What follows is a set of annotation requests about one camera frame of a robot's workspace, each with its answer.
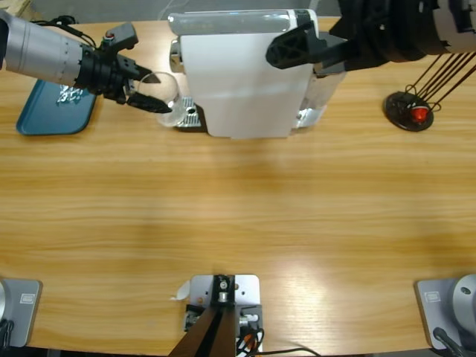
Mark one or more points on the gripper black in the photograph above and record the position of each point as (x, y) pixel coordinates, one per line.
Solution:
(102, 74)
(390, 29)

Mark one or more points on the clear drinking glass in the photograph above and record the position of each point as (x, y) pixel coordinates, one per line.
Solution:
(175, 93)

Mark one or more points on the white capsule coffee machine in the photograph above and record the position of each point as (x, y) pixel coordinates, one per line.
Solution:
(230, 93)

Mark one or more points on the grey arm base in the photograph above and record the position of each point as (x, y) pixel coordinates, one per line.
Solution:
(22, 312)
(435, 308)

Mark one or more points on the red coffee capsule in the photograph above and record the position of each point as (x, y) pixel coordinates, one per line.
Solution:
(420, 114)

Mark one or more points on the clear water tank grey lid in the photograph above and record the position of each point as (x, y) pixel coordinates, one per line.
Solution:
(320, 93)

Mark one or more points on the teal plastic tray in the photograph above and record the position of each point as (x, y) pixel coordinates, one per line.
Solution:
(48, 119)

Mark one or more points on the small black object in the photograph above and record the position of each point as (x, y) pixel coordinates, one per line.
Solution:
(65, 19)

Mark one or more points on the black capsule holder with rods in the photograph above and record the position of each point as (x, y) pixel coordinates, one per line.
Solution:
(399, 111)

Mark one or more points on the white tape piece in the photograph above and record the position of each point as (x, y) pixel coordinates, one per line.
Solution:
(183, 290)

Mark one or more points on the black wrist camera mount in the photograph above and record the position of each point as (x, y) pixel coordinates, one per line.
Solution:
(122, 35)

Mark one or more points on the white mount plate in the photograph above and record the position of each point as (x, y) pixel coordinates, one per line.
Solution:
(247, 286)

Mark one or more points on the black post bracket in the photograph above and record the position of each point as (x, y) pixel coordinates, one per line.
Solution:
(193, 316)

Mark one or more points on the dark camera post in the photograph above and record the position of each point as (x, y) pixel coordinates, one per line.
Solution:
(212, 334)

